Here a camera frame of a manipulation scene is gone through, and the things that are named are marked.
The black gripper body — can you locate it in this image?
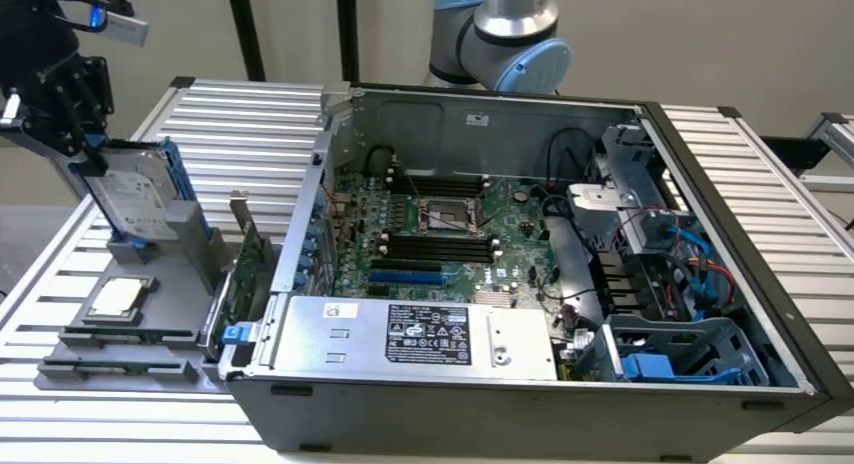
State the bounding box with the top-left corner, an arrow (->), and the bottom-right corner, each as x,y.
0,0 -> 88,94

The disk with blue carrier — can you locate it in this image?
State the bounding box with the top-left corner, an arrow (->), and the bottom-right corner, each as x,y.
82,137 -> 200,246

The blue-grey disk bay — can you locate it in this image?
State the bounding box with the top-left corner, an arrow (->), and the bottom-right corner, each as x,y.
577,313 -> 770,387

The black stand pole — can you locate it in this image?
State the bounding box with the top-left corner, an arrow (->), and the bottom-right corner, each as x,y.
224,0 -> 268,83
335,0 -> 363,85

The silver CPU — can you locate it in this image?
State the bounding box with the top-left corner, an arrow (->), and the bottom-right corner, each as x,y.
88,278 -> 154,319

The grey parts rack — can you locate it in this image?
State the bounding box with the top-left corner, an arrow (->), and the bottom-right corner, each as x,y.
35,199 -> 232,391

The green graphics card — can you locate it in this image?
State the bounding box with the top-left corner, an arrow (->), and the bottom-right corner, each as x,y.
203,188 -> 276,361

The green RAM stick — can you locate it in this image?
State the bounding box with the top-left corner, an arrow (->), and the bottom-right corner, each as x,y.
44,363 -> 190,377

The black RAM slot bank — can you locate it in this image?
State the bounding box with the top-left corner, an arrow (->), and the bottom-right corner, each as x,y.
374,232 -> 503,264
388,172 -> 485,197

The black expansion slot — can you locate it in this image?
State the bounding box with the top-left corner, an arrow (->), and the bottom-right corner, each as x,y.
370,257 -> 443,272

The CPU socket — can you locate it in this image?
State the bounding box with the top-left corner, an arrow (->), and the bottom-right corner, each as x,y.
414,195 -> 487,236

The blue expansion slot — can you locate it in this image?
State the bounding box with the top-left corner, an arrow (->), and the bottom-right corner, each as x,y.
368,270 -> 447,289

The green motherboard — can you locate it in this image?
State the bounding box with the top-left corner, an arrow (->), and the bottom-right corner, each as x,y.
319,167 -> 606,348

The silver power supply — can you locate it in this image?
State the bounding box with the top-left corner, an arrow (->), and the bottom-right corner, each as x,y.
251,295 -> 561,384

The silver chipset heatsink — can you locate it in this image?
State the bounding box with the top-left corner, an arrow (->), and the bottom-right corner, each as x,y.
475,290 -> 517,311

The silver metal drive cage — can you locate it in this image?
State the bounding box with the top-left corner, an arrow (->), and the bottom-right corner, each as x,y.
565,123 -> 703,258

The black open PC case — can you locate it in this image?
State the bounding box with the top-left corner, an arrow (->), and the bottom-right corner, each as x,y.
223,81 -> 854,454

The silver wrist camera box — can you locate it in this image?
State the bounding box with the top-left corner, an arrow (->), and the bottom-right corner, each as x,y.
88,3 -> 151,48

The black short cable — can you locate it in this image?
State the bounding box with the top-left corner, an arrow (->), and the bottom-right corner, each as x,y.
363,144 -> 402,179

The black looped cable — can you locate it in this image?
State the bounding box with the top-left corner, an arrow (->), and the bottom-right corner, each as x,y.
543,127 -> 597,186

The blue data wire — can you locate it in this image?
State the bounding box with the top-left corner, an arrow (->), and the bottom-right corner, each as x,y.
657,223 -> 735,315

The red wire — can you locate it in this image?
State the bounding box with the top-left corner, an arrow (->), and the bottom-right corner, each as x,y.
693,256 -> 737,305

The aluminium side table frame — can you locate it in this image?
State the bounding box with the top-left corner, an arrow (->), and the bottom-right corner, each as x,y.
759,111 -> 854,195

